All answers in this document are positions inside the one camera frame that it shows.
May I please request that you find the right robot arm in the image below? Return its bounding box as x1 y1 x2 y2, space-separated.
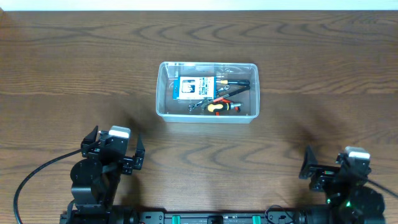
294 146 386 224

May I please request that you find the small silver wrench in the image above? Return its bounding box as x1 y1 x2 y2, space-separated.
188 85 230 112

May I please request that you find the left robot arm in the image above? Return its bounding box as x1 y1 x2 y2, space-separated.
60 126 145 224

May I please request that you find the slim yellow black screwdriver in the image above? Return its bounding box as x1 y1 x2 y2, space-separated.
216 80 250 86

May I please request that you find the small claw hammer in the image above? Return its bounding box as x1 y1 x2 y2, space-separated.
201 86 251 109

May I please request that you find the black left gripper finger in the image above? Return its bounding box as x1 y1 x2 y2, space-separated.
81 126 98 148
134 134 145 170

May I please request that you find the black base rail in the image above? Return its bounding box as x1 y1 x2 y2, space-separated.
59 203 373 224

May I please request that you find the clear plastic container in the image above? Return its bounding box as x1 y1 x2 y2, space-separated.
155 62 260 124

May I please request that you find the stubby yellow black screwdriver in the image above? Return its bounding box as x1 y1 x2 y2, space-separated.
206 102 241 113

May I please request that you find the blue white screwdriver box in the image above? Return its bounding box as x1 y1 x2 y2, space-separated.
173 77 216 100

